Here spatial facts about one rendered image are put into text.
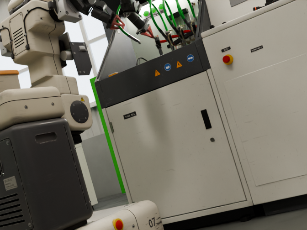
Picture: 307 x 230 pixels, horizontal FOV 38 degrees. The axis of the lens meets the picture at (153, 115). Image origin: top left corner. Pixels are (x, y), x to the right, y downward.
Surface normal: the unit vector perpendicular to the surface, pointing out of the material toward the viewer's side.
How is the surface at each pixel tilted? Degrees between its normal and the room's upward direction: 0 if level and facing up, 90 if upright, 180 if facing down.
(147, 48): 90
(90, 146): 90
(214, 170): 90
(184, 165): 90
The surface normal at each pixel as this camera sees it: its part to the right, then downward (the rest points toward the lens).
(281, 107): -0.45, 0.06
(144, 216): 0.76, -0.28
